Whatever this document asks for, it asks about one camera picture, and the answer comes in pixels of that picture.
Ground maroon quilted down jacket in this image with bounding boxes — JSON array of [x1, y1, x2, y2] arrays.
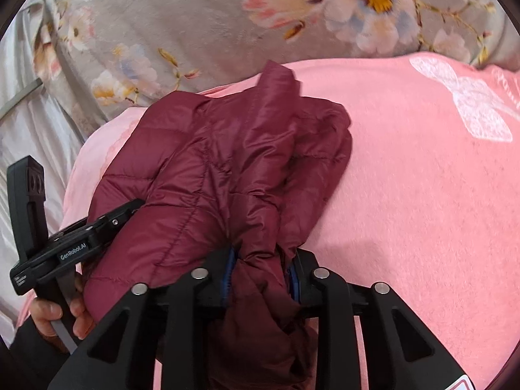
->
[[84, 62, 353, 389]]

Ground person's left hand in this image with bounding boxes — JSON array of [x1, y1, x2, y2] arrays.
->
[[29, 272, 96, 346]]

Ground silver satin sheet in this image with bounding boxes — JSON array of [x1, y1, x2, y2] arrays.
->
[[1, 4, 84, 343]]

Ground grey floral bed cover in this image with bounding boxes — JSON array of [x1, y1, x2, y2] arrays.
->
[[30, 0, 519, 136]]

